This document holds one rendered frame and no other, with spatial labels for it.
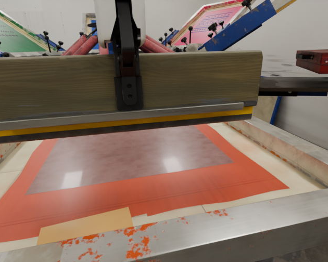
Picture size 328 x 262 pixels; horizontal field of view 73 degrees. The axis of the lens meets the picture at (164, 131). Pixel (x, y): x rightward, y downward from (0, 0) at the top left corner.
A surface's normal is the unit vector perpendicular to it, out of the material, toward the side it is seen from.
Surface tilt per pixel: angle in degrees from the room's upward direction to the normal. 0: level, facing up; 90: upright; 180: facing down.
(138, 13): 89
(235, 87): 90
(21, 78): 90
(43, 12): 90
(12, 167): 0
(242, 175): 0
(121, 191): 0
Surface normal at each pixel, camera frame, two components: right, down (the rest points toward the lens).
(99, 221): -0.04, -0.94
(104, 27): 0.11, 0.40
